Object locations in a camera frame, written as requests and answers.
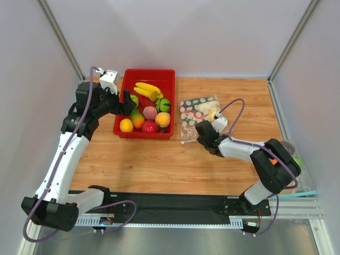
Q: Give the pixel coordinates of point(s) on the aluminium frame post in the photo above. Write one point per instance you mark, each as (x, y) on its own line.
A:
(50, 17)
(313, 4)

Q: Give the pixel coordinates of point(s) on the polka dot zip bag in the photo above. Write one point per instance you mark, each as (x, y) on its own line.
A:
(194, 111)

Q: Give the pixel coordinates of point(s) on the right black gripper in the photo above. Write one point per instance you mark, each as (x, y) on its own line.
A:
(206, 136)

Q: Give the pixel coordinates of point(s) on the red chili pepper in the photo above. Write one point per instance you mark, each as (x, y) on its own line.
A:
(142, 104)

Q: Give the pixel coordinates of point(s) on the green apple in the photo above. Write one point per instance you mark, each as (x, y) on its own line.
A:
(135, 99)

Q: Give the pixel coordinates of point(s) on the green orange mango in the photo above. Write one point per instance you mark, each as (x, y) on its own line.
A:
(137, 119)

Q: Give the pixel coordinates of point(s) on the yellow banana bunch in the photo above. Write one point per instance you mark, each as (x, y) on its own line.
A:
(150, 91)

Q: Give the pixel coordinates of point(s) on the red pomegranate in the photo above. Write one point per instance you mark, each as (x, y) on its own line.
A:
(149, 127)

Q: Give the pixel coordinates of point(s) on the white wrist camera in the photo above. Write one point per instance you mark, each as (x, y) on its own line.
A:
(108, 80)
(220, 122)

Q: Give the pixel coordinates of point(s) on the yellow orange peach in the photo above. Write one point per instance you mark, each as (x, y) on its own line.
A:
(163, 119)

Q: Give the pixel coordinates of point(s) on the red plastic bin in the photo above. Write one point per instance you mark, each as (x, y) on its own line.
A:
(165, 81)

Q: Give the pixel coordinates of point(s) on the right aluminium frame post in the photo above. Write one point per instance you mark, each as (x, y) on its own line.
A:
(313, 4)

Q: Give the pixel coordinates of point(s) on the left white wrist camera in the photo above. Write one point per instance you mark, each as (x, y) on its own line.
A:
(108, 80)

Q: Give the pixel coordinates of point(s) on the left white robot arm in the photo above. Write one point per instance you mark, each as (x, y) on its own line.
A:
(51, 206)

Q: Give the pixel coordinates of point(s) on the pink peach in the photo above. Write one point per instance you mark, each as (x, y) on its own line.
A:
(150, 113)

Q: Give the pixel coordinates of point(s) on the dark purple plum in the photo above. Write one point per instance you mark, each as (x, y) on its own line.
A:
(162, 130)

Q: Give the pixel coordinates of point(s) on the small green watermelon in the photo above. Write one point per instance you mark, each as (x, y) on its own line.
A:
(163, 105)

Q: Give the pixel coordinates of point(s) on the yellow lemon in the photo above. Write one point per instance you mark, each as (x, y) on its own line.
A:
(126, 125)

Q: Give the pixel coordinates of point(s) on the left aluminium frame post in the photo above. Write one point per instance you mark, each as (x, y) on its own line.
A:
(50, 17)

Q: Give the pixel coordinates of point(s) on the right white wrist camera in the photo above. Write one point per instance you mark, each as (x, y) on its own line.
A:
(220, 122)

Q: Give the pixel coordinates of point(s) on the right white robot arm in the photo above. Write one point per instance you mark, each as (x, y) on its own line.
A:
(276, 168)

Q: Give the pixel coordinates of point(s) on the aluminium front rail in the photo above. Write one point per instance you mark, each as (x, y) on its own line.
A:
(299, 208)

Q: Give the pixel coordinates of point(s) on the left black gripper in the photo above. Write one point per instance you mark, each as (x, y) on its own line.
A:
(121, 103)

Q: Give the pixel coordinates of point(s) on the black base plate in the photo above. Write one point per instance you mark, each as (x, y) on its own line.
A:
(176, 209)

